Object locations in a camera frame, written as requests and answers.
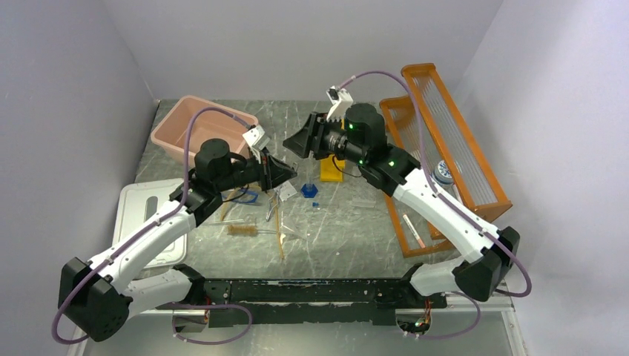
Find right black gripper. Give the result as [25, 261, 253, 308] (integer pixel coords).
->
[283, 112, 366, 165]

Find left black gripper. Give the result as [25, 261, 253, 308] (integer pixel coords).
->
[215, 145, 297, 193]

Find blue base graduated cylinder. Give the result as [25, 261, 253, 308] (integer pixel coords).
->
[300, 175, 318, 199]

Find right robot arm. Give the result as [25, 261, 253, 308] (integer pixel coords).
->
[283, 103, 519, 307]

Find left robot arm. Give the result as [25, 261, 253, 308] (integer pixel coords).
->
[51, 139, 297, 345]

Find white paper packet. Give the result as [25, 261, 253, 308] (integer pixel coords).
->
[275, 181, 297, 202]

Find tan rubber tubing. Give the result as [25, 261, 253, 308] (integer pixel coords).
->
[220, 185, 285, 261]

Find metal forceps scissors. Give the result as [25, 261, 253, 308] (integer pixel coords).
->
[266, 188, 283, 222]

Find yellow test tube rack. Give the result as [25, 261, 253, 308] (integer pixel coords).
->
[320, 120, 345, 182]

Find blue safety glasses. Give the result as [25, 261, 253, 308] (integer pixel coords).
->
[222, 186, 260, 205]

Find brown test tube brush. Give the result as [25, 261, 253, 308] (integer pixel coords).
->
[205, 222, 286, 237]

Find clear acrylic tube rack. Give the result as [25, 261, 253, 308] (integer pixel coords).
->
[350, 197, 376, 208]

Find pink plastic bin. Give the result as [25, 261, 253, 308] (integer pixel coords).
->
[150, 96, 259, 166]

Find orange wooden shelf rack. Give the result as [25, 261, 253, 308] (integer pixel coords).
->
[379, 62, 513, 259]

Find white blue small jar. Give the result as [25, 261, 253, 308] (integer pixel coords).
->
[431, 160, 454, 188]

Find white plastic lid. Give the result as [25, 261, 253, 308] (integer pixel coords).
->
[112, 178, 187, 271]

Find white orange marker pen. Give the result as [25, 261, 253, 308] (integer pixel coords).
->
[403, 214, 426, 248]

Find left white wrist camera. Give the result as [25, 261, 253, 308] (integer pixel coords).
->
[242, 125, 271, 163]

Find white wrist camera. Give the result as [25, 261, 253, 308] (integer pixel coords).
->
[326, 86, 354, 122]
[242, 125, 271, 163]

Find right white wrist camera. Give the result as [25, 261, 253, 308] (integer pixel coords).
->
[326, 86, 354, 122]

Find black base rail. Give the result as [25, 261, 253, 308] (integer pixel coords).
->
[180, 277, 447, 328]

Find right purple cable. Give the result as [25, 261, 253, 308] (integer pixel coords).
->
[337, 70, 533, 299]

